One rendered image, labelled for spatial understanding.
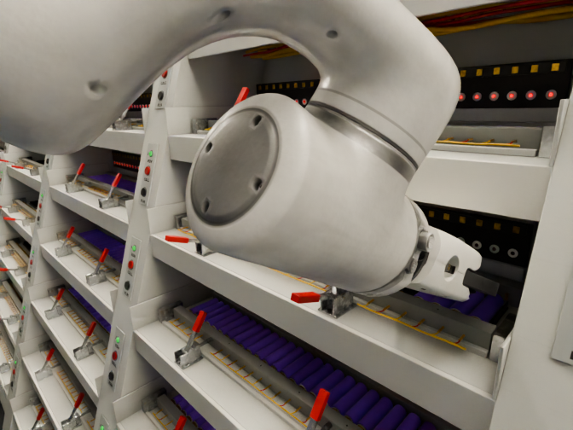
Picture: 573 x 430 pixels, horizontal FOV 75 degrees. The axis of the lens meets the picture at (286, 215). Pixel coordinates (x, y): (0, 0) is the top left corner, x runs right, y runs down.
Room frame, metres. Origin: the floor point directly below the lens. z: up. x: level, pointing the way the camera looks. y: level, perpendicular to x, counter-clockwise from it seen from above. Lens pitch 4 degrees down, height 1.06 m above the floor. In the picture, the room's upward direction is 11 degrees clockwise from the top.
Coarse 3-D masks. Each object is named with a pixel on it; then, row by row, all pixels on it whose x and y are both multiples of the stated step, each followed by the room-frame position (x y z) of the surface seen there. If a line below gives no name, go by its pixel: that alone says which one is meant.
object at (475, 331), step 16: (320, 288) 0.46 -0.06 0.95; (368, 304) 0.42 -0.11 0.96; (384, 304) 0.42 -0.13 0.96; (400, 304) 0.41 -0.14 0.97; (416, 304) 0.39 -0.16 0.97; (432, 304) 0.39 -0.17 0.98; (416, 320) 0.39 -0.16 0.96; (432, 320) 0.38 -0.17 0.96; (448, 320) 0.37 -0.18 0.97; (464, 320) 0.36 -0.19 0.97; (480, 320) 0.36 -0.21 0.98; (432, 336) 0.36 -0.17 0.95; (464, 336) 0.36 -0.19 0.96; (480, 336) 0.35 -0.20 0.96
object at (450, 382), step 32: (160, 224) 0.72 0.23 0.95; (160, 256) 0.69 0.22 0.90; (192, 256) 0.60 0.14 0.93; (224, 256) 0.59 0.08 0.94; (224, 288) 0.55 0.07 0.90; (256, 288) 0.49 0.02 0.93; (288, 288) 0.48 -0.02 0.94; (288, 320) 0.46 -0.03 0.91; (320, 320) 0.42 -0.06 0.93; (352, 320) 0.41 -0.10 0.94; (384, 320) 0.41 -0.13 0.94; (512, 320) 0.36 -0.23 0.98; (352, 352) 0.39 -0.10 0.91; (384, 352) 0.36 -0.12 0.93; (416, 352) 0.35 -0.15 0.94; (448, 352) 0.35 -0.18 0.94; (384, 384) 0.37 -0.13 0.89; (416, 384) 0.34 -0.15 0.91; (448, 384) 0.32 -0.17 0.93; (480, 384) 0.31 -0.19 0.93; (448, 416) 0.32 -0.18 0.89; (480, 416) 0.30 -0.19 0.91
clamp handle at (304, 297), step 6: (336, 288) 0.42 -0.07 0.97; (294, 294) 0.38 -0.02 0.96; (300, 294) 0.38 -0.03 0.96; (306, 294) 0.38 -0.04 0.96; (312, 294) 0.39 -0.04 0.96; (318, 294) 0.40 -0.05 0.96; (324, 294) 0.41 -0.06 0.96; (330, 294) 0.42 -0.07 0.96; (336, 294) 0.42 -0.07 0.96; (294, 300) 0.37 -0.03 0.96; (300, 300) 0.37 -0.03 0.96; (306, 300) 0.38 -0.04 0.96; (312, 300) 0.39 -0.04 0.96; (318, 300) 0.39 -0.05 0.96
